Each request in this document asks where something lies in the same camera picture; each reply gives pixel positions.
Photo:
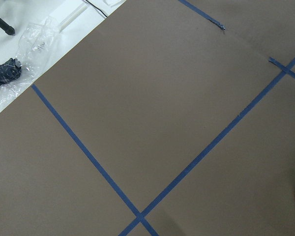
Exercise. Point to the clear plastic bag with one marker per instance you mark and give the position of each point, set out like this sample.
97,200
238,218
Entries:
34,52

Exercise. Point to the dark blue folded umbrella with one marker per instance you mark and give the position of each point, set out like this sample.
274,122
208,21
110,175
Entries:
5,71

